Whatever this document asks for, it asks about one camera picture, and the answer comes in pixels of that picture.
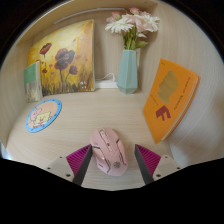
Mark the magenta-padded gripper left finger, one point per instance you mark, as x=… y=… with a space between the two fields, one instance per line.
x=77 y=160

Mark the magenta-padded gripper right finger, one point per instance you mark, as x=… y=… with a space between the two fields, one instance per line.
x=148 y=160

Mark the pink computer mouse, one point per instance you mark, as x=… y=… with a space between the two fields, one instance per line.
x=109 y=151

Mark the round blue-rimmed cartoon mouse pad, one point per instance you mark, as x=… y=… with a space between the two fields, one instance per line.
x=43 y=115

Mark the orange book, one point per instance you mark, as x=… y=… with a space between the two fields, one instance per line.
x=170 y=100

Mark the white power strip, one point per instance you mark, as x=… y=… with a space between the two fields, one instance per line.
x=105 y=84

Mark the teal faceted vase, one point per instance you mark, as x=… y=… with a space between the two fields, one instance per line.
x=127 y=73

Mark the green and beige book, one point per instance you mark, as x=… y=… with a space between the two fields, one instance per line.
x=32 y=81

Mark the yellow poppy flower painting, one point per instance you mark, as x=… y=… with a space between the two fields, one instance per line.
x=65 y=56

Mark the pink and white flower bouquet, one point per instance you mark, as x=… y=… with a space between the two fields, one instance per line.
x=133 y=23

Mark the white light bar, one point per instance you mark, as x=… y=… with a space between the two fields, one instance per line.
x=86 y=12

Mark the wooden shelf board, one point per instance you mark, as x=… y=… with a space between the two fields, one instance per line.
x=100 y=4

